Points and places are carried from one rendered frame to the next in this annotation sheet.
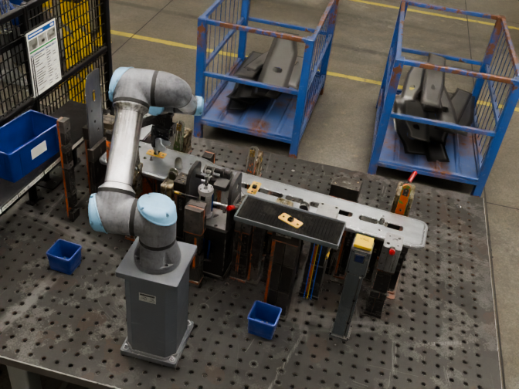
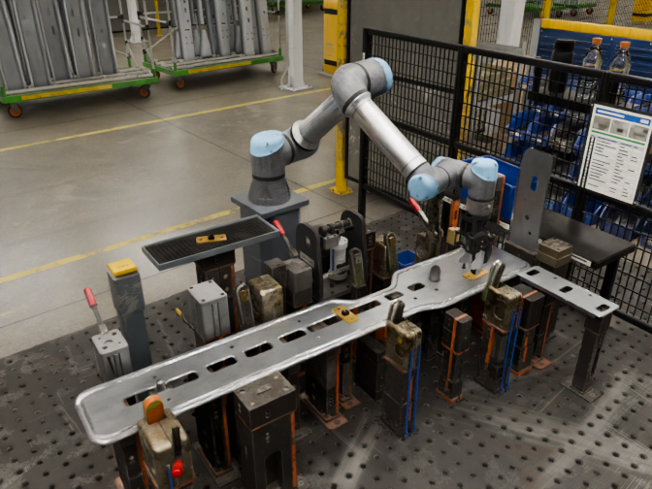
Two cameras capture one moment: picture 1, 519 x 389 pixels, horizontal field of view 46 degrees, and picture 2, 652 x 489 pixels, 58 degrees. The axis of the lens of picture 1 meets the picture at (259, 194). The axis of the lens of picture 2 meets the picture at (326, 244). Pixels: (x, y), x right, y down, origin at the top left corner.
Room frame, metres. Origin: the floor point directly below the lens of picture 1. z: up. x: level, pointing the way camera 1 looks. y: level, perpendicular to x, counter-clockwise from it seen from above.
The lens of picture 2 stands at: (2.90, -1.04, 1.93)
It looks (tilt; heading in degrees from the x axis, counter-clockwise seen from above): 27 degrees down; 131
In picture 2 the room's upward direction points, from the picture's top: straight up
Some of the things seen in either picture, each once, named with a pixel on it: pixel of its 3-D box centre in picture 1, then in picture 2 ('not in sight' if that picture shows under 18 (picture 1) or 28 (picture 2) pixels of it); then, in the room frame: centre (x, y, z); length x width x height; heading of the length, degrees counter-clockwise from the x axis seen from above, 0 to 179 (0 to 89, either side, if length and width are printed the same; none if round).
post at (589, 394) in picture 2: not in sight; (590, 351); (2.56, 0.53, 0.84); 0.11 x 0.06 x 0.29; 166
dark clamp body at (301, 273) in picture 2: (243, 239); (298, 318); (1.84, 0.04, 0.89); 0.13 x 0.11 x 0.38; 166
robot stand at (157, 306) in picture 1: (157, 300); (272, 246); (1.45, 0.30, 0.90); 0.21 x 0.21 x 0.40; 81
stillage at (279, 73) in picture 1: (269, 60); not in sight; (4.45, 0.05, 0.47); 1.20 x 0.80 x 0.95; 169
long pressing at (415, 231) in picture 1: (259, 189); (341, 319); (2.04, 0.00, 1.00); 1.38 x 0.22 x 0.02; 76
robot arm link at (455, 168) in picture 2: (160, 101); (448, 173); (2.09, 0.42, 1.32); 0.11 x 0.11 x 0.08; 0
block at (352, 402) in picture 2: not in sight; (341, 356); (2.02, 0.03, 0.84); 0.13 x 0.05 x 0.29; 166
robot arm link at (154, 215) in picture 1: (154, 218); (269, 152); (1.45, 0.31, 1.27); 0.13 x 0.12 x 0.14; 90
